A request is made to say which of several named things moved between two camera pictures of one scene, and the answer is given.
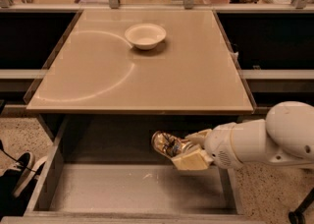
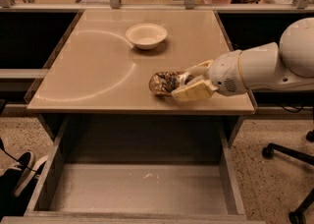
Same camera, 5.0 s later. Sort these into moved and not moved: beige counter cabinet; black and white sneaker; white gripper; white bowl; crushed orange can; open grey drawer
Moved: crushed orange can; white gripper
Not moved: black and white sneaker; open grey drawer; beige counter cabinet; white bowl
